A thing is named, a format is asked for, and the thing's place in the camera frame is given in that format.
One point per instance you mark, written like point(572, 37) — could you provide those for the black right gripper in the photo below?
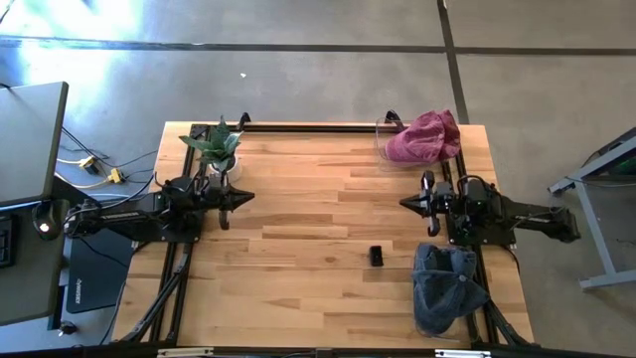
point(437, 201)

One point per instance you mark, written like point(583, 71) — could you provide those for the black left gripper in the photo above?
point(213, 199)

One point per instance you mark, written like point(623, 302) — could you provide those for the blue denim baseball cap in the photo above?
point(447, 303)

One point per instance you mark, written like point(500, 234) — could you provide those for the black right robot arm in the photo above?
point(536, 221)

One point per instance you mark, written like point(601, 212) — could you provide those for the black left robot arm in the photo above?
point(119, 219)

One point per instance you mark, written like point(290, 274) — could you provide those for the green plant in white pot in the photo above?
point(218, 144)

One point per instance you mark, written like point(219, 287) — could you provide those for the small black box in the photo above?
point(376, 255)

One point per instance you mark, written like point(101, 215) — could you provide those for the clear plastic bin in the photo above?
point(427, 337)
point(381, 149)

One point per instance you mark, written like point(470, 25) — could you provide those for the black closed laptop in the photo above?
point(99, 278)

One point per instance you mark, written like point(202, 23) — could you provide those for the black diagonal support beam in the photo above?
point(64, 194)

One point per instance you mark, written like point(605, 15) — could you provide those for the grey metal table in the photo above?
point(593, 229)

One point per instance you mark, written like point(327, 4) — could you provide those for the black computer mouse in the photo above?
point(46, 221)

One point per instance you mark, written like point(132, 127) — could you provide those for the black gantry bar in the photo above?
point(99, 354)

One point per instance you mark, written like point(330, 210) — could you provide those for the grey raised desk top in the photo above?
point(30, 144)

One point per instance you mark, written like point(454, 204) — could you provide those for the black caster wheel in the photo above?
point(67, 328)

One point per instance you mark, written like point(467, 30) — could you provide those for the grey desk surface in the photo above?
point(30, 288)

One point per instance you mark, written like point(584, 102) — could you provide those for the black keyboard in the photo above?
point(5, 243)

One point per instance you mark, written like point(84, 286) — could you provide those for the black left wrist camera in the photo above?
point(214, 186)

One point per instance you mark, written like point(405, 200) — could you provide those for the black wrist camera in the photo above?
point(444, 191)
point(214, 186)

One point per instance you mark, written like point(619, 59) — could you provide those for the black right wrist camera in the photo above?
point(444, 191)

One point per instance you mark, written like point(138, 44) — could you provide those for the black curved bracket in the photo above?
point(244, 120)
point(393, 118)

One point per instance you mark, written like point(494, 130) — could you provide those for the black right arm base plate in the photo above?
point(497, 239)

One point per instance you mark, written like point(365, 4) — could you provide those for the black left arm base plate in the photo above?
point(149, 236)

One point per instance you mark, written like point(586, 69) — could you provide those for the black aluminium table frame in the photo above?
point(308, 128)

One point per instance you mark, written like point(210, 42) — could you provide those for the black diagonal frame brace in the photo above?
point(159, 298)
point(502, 318)

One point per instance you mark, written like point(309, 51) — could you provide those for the silver metal bracket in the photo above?
point(462, 354)
point(184, 352)

